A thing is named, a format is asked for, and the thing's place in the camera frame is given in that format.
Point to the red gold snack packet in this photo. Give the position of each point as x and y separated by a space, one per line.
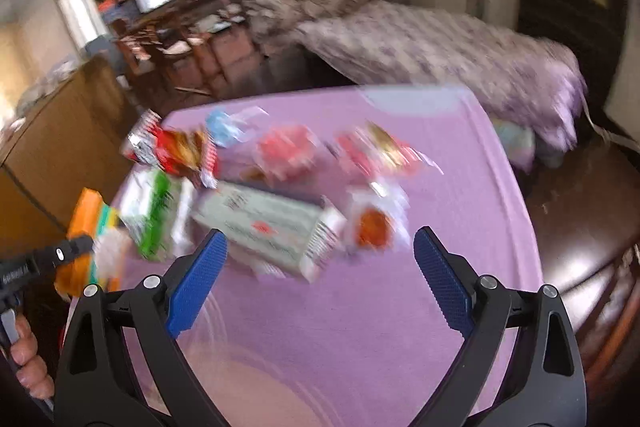
375 149

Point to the pale blue cloth bundle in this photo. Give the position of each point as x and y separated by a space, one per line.
515 142

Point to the person's left hand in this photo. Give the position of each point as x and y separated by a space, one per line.
30 359

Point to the clear plastic bag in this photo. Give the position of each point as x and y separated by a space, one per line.
45 89

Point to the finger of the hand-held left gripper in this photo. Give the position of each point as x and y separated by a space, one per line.
65 251

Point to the long white carton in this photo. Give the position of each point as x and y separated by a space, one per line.
265 217

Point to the floral bed blanket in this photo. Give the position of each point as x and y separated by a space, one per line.
425 42

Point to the wooden dining table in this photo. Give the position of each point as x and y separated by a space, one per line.
195 4

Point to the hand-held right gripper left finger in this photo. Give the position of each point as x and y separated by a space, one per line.
197 279

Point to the light wooden cabinet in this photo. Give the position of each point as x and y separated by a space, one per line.
65 127

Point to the green white carton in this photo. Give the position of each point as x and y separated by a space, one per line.
155 212

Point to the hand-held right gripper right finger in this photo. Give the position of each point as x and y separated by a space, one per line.
442 279

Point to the pink tablecloth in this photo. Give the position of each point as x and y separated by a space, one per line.
450 157

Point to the pink round packet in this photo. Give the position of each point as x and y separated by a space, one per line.
287 152

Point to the red white snack wrapper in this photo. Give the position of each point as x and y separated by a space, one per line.
172 147

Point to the white orange packet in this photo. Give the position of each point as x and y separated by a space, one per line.
372 222

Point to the orange snack packet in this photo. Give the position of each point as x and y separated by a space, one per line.
85 213

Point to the light blue wrapper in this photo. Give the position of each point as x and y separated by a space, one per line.
222 127

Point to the wooden chair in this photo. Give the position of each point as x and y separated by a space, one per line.
140 52
200 57

